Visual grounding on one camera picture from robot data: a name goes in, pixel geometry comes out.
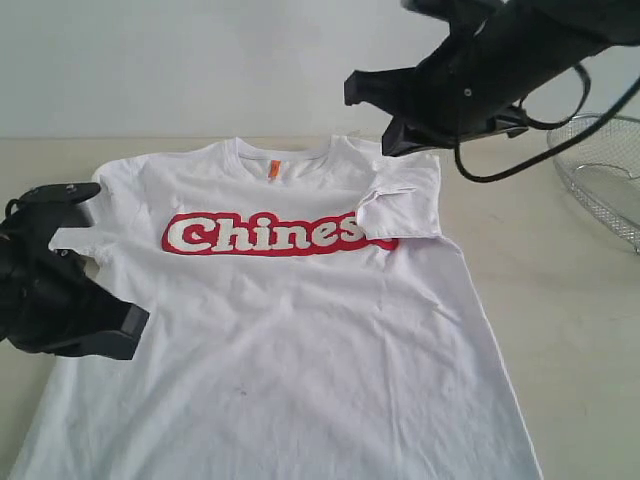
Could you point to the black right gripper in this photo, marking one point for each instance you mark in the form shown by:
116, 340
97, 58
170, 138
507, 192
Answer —
466, 89

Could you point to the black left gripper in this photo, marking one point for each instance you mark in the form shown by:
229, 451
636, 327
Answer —
49, 305

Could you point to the white t-shirt red lettering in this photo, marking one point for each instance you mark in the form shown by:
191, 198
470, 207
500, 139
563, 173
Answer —
308, 320

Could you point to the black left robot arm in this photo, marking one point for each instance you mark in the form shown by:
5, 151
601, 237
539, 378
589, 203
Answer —
50, 305

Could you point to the metal wire mesh basket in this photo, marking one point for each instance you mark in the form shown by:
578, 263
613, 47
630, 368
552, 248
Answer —
602, 174

